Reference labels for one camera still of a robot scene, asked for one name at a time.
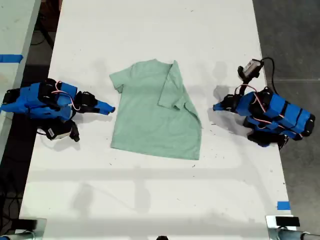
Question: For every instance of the small black box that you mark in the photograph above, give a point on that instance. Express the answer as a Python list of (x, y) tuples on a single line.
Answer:
[(287, 221)]

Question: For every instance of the pale green T-shirt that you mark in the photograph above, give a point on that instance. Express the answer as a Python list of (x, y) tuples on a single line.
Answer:
[(150, 120)]

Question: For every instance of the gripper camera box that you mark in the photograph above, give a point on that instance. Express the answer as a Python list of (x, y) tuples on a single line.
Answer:
[(60, 131), (250, 68)]

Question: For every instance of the blue and black arm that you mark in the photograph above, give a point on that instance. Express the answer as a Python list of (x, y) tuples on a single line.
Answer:
[(37, 100), (280, 115)]

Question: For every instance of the small blue tape square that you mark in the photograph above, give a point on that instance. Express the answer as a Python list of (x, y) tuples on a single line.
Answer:
[(283, 205)]

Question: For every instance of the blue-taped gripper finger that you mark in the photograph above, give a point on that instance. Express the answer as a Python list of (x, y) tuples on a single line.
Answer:
[(222, 103), (217, 108), (106, 106), (100, 112)]

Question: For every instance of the long blue tape strip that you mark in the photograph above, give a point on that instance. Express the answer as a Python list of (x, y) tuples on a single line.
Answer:
[(11, 58)]

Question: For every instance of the metal table bracket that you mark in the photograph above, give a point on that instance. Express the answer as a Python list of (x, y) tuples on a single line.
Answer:
[(282, 232), (32, 228)]

